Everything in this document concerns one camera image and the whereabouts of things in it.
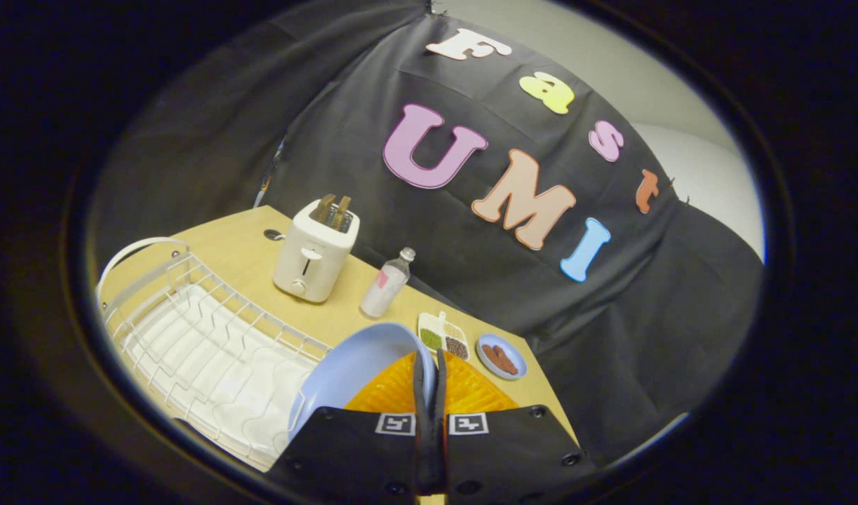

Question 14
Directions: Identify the white divided grain tray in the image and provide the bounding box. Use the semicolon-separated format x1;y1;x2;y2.
417;311;471;361

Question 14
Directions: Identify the white toaster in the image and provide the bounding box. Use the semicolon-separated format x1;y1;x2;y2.
272;199;361;304

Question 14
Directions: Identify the small blue sausage dish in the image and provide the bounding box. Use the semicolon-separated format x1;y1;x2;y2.
476;332;528;381

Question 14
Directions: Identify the black backdrop cloth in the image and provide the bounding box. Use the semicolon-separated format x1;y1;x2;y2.
92;0;764;465

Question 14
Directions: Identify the white wire dish rack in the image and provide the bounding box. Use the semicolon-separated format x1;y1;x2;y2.
96;237;333;472

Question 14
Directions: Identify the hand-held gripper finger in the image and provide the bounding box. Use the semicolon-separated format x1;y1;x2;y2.
266;349;436;499
433;349;598;501

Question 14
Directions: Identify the light blue plate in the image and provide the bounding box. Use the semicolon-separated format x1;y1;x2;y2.
288;322;438;441

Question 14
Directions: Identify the clear plastic bottle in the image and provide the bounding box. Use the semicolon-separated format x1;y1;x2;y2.
360;247;417;319

